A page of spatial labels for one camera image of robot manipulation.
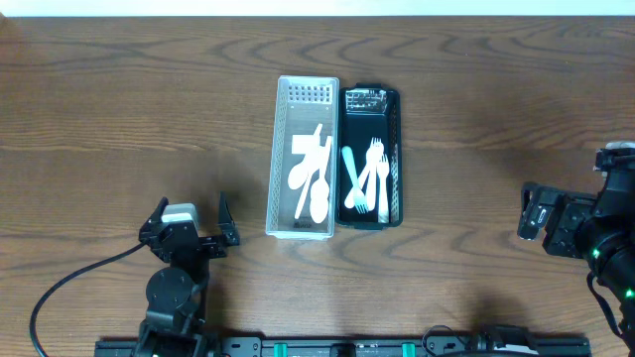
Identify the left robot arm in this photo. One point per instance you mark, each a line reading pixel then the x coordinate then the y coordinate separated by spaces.
pixel 176 295

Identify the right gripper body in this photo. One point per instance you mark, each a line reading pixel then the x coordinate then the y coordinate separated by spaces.
pixel 554 221

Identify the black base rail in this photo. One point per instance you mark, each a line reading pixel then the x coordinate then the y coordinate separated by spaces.
pixel 490 340

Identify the white fork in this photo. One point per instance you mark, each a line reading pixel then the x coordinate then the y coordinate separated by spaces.
pixel 376 150
pixel 383 170

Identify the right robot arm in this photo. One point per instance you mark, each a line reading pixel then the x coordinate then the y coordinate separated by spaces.
pixel 597 228

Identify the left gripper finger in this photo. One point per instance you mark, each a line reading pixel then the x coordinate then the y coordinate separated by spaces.
pixel 155 222
pixel 226 223

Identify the black plastic basket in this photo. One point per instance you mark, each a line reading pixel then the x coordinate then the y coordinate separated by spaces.
pixel 367 111

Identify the white spoon long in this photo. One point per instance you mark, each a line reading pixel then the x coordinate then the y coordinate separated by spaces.
pixel 320 189

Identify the pale green plastic fork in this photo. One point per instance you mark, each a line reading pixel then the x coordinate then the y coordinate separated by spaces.
pixel 353 178

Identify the white spoon top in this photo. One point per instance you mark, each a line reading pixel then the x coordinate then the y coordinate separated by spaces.
pixel 326 150

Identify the clear plastic basket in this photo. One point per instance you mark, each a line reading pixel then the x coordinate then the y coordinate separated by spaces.
pixel 301 103

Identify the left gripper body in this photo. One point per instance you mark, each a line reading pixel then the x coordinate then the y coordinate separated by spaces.
pixel 208 244

